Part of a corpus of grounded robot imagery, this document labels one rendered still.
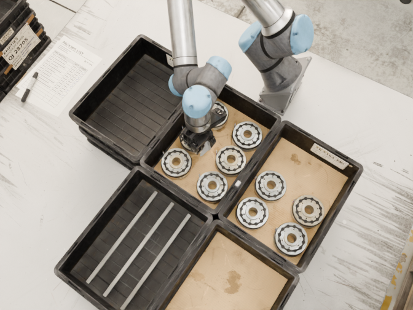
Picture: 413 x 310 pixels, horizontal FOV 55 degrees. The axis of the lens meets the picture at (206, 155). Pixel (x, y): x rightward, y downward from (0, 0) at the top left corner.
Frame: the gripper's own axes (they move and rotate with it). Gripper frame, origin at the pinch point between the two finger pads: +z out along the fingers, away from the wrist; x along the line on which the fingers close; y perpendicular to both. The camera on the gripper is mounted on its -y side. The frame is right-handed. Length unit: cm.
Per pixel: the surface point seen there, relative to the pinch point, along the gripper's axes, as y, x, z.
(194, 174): 10.3, 4.5, 2.3
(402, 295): -24, 106, 83
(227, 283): 31.0, 34.4, 2.2
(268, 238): 12.0, 36.6, 2.3
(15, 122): 35, -67, 15
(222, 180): 6.6, 13.6, -0.5
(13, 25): -1, -120, 33
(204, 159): 3.9, 3.6, 2.3
